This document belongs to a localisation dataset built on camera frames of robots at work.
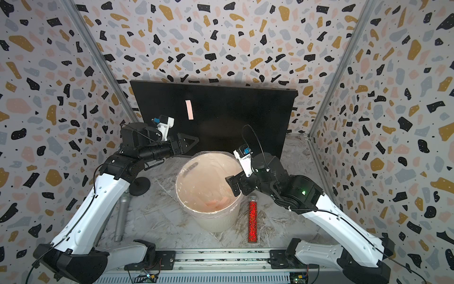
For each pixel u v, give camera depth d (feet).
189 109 2.26
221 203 2.64
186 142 1.92
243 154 1.65
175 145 1.87
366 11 2.36
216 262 2.46
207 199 2.64
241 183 1.70
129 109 3.49
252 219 2.72
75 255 1.21
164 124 1.95
